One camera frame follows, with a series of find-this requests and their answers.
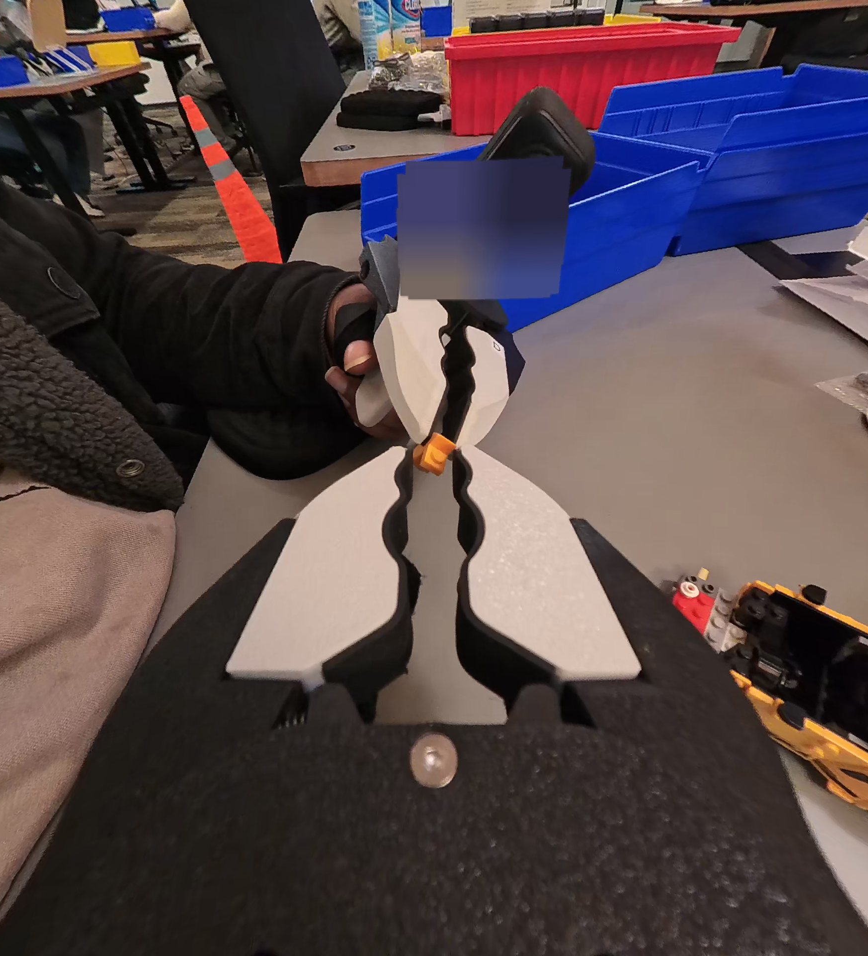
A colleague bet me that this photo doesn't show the orange lego car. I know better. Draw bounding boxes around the orange lego car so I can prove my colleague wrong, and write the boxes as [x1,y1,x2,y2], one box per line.
[661,568,868,826]

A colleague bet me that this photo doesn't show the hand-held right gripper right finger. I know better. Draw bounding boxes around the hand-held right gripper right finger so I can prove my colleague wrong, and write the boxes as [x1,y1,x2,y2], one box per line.
[450,447,640,721]

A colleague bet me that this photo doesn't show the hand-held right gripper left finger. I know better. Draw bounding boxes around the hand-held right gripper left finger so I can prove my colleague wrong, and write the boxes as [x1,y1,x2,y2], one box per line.
[226,447,418,721]

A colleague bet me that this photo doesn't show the white wipes canister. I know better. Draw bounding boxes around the white wipes canister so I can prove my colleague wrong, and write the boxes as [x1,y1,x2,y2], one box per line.
[392,0,423,57]
[359,0,393,72]

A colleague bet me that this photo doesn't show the black foam pad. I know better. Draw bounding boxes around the black foam pad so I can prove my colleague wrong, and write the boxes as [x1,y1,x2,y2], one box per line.
[342,90,446,117]
[337,111,442,134]

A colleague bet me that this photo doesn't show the row of black boxes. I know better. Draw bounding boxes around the row of black boxes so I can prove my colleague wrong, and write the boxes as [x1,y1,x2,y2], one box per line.
[470,7,607,34]

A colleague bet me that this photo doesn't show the black high-back chair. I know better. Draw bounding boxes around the black high-back chair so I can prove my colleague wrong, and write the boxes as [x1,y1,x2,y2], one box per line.
[183,0,349,258]

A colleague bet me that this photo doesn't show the blue plastic bin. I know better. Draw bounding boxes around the blue plastic bin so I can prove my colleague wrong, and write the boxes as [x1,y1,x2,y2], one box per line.
[598,63,868,150]
[669,112,868,258]
[361,130,711,333]

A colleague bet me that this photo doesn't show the beige sweatshirt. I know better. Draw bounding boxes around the beige sweatshirt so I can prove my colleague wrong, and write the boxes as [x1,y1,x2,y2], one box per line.
[0,444,177,950]

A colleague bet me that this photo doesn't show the dark grey fleece jacket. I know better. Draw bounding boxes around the dark grey fleece jacket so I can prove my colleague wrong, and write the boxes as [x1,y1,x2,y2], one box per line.
[0,272,184,512]

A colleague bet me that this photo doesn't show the red plastic bin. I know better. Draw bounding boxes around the red plastic bin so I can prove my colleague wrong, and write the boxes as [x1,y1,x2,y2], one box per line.
[445,21,743,137]

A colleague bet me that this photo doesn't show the clear bag of metal parts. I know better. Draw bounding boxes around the clear bag of metal parts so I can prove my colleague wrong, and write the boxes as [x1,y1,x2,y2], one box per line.
[367,52,451,94]

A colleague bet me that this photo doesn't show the orange traffic cone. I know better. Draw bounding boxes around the orange traffic cone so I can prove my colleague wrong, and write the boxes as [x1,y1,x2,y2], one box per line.
[180,96,283,264]

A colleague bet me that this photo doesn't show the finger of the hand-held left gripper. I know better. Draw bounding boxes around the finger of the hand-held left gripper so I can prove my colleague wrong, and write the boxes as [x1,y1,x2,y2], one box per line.
[372,293,453,445]
[441,321,517,448]

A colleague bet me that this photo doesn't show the person's left hand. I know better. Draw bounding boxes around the person's left hand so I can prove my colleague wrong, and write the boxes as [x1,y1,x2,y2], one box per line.
[322,287,405,442]

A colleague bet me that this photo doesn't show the wooden edge desk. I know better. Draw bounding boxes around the wooden edge desk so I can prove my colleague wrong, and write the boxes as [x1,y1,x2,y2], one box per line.
[68,26,203,79]
[0,63,152,197]

